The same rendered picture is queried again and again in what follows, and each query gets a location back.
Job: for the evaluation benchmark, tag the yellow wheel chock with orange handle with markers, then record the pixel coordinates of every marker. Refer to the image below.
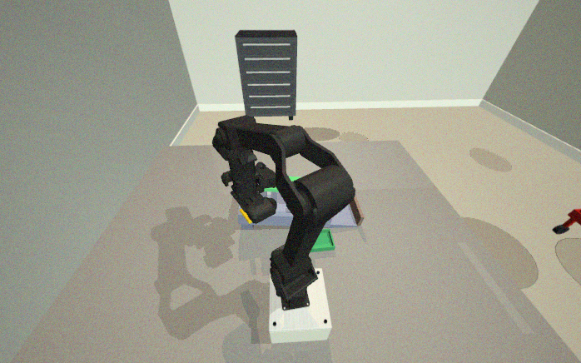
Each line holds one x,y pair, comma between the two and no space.
246,216

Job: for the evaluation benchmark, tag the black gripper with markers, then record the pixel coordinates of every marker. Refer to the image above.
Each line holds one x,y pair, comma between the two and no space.
245,192

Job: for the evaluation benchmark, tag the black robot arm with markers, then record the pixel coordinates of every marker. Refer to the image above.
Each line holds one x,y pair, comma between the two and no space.
312,199

